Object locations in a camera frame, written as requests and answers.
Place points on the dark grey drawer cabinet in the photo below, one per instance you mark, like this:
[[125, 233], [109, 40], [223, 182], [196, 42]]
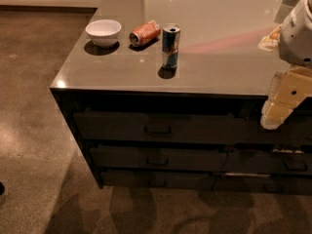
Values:
[[220, 71]]

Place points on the black object at floor edge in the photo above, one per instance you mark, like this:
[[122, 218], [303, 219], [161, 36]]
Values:
[[2, 188]]

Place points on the white ceramic bowl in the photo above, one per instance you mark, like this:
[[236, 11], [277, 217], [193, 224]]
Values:
[[104, 32]]

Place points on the blue silver energy drink can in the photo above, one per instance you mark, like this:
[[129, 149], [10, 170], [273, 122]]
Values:
[[170, 42]]

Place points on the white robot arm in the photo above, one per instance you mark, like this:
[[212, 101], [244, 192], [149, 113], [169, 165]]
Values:
[[293, 39]]

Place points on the orange soda can lying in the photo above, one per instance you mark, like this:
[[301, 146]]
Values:
[[145, 33]]

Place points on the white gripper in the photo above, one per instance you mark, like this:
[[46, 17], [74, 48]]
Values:
[[297, 36]]

